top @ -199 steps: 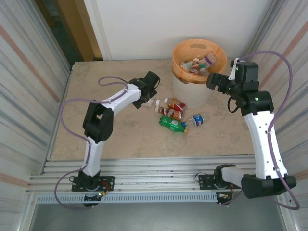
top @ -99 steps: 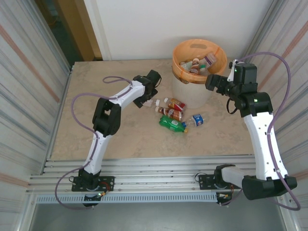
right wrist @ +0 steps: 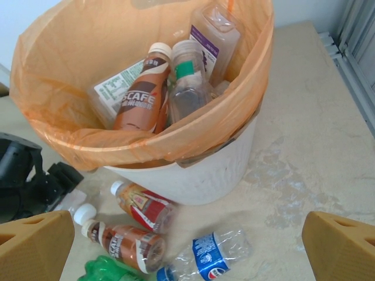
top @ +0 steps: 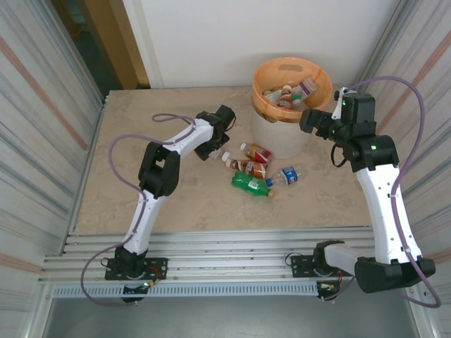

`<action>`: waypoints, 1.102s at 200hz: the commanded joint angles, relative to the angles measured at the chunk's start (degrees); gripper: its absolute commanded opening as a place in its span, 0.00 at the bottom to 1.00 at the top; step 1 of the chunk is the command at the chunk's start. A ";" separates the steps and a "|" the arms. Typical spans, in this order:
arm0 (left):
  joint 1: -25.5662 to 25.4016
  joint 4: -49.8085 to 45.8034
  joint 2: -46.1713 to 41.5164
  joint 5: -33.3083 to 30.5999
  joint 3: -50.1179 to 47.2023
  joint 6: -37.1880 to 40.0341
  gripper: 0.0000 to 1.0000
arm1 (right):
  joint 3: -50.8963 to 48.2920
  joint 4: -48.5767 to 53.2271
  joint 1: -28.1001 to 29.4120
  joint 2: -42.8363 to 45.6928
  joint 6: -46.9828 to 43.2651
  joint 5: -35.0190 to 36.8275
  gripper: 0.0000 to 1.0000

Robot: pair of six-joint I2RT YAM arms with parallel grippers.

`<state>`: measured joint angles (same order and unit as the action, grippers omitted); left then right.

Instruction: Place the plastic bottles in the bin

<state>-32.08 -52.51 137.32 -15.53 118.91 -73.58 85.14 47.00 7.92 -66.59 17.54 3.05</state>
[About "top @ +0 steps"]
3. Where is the bottle brown orange label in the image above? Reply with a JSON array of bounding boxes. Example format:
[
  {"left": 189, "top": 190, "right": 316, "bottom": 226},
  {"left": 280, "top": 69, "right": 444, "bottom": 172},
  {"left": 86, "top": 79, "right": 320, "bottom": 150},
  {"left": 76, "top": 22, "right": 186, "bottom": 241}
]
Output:
[
  {"left": 278, "top": 85, "right": 296, "bottom": 110},
  {"left": 221, "top": 151, "right": 268, "bottom": 179}
]

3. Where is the white slotted cable duct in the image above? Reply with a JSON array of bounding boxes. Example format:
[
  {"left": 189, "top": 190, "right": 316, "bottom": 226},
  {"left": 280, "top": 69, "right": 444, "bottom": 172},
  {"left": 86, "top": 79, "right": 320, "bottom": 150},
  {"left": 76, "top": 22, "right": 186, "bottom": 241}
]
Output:
[{"left": 51, "top": 280, "right": 320, "bottom": 299}]

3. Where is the clear bottle blue label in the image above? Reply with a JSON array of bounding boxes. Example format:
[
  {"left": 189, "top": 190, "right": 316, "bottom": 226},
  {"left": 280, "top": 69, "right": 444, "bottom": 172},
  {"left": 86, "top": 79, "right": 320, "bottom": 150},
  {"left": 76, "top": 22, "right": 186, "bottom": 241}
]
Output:
[{"left": 265, "top": 165, "right": 304, "bottom": 187}]

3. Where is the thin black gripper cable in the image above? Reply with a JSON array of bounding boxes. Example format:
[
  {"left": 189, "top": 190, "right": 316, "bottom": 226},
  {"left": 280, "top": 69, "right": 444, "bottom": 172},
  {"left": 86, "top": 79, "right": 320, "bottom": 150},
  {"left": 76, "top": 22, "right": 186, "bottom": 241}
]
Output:
[{"left": 330, "top": 142, "right": 348, "bottom": 169}]

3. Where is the white round bin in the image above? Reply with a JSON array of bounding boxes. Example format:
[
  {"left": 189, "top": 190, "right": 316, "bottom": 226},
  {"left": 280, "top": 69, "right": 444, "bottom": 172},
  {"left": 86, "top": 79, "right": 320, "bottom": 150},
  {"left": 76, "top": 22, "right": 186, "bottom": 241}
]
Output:
[{"left": 252, "top": 105, "right": 311, "bottom": 159}]

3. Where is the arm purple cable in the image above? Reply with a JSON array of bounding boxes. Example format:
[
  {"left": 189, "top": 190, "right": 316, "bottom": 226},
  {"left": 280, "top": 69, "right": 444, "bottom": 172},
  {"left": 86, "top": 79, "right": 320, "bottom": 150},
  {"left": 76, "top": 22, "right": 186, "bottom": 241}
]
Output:
[
  {"left": 80, "top": 113, "right": 198, "bottom": 308},
  {"left": 322, "top": 76, "right": 442, "bottom": 309}
]

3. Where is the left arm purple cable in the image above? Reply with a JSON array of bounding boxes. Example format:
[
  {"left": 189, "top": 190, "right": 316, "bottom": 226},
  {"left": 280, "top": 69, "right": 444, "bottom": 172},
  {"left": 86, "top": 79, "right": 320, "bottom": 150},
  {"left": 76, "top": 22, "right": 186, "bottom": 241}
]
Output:
[{"left": 80, "top": 113, "right": 198, "bottom": 308}]

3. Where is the rectangular bottle purple white label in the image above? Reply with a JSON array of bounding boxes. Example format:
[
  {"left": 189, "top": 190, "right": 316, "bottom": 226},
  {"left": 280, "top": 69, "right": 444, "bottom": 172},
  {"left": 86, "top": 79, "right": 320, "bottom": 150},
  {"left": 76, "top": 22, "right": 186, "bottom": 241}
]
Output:
[{"left": 298, "top": 77, "right": 319, "bottom": 96}]

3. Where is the white bin with orange liner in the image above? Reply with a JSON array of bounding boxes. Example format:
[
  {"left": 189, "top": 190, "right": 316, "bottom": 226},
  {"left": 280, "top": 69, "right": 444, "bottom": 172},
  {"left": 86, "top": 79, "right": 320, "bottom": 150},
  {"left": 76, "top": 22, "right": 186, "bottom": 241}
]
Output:
[{"left": 252, "top": 57, "right": 333, "bottom": 124}]

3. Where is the green plastic bottle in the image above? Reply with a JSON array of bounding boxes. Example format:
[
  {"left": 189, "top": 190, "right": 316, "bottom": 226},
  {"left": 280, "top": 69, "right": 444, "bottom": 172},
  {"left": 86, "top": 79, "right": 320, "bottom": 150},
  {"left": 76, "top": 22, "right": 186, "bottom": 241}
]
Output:
[{"left": 230, "top": 171, "right": 276, "bottom": 199}]

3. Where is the aluminium rail frame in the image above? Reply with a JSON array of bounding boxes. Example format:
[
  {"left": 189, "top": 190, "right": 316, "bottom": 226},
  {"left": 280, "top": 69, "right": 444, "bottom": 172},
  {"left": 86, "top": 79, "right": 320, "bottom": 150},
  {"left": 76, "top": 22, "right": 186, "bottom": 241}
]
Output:
[{"left": 37, "top": 227, "right": 421, "bottom": 287}]

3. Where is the corrugated metal side panel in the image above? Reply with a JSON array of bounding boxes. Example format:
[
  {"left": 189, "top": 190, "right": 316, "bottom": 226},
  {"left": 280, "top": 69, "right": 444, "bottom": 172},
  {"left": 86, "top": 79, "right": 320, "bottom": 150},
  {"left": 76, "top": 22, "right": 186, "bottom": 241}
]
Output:
[
  {"left": 352, "top": 0, "right": 451, "bottom": 300},
  {"left": 0, "top": 0, "right": 106, "bottom": 313}
]

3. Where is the base wiring connector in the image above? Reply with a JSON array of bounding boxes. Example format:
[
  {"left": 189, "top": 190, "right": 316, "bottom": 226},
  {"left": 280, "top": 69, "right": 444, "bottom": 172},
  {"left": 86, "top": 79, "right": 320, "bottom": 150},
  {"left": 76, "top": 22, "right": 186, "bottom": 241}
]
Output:
[
  {"left": 316, "top": 280, "right": 342, "bottom": 302},
  {"left": 121, "top": 280, "right": 151, "bottom": 303}
]

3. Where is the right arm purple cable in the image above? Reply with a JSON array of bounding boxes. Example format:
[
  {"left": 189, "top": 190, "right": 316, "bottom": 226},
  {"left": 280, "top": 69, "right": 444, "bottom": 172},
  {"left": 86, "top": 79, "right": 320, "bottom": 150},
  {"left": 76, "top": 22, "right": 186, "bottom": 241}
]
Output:
[{"left": 322, "top": 76, "right": 442, "bottom": 309}]

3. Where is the brown wooden door frame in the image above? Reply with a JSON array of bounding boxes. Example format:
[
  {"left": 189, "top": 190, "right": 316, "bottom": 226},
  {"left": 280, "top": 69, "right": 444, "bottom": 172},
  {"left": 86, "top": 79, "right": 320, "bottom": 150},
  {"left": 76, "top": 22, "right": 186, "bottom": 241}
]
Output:
[{"left": 82, "top": 0, "right": 152, "bottom": 89}]

